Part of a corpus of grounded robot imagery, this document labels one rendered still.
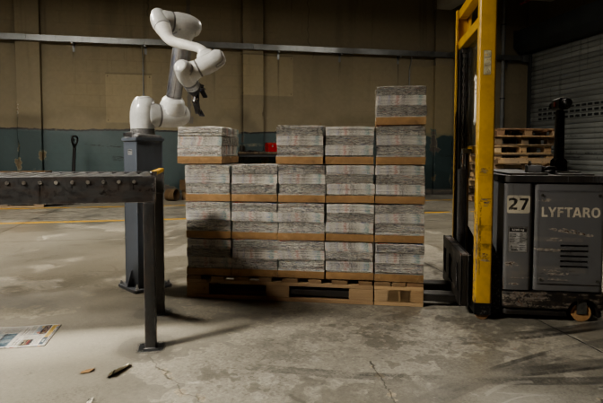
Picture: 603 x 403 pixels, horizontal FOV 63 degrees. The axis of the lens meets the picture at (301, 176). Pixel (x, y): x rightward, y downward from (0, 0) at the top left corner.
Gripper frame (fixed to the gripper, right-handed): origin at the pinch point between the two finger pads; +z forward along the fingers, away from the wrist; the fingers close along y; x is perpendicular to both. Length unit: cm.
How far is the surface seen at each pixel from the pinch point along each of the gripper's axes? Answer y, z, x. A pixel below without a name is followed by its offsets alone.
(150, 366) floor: 153, -36, 11
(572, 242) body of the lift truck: 77, 18, 209
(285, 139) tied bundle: 21, 7, 52
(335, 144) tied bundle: 24, 8, 82
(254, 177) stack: 41, 17, 33
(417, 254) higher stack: 81, 37, 131
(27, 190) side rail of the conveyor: 86, -70, -44
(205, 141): 21.6, 6.7, 2.8
